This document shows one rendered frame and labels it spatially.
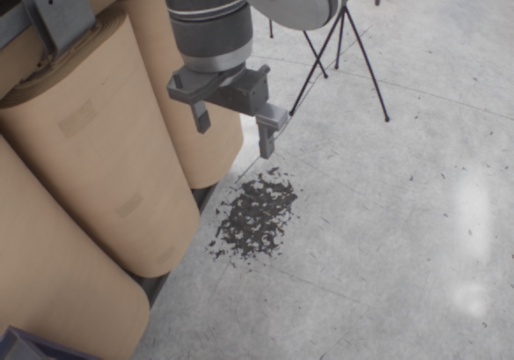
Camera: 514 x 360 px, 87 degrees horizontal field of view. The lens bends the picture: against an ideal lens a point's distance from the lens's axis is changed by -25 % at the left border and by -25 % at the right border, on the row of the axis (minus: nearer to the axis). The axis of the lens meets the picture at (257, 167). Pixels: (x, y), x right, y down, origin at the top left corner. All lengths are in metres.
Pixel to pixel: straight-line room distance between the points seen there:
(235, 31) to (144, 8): 0.56
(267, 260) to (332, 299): 0.33
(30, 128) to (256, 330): 1.09
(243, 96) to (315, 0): 0.26
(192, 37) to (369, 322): 1.26
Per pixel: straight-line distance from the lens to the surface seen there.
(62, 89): 0.71
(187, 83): 0.46
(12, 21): 0.73
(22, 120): 0.75
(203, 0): 0.41
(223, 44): 0.44
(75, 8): 0.75
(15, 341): 0.70
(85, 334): 1.02
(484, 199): 1.93
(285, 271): 1.48
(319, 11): 0.28
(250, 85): 0.49
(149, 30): 1.00
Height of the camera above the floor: 1.38
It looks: 51 degrees down
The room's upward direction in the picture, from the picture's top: 8 degrees counter-clockwise
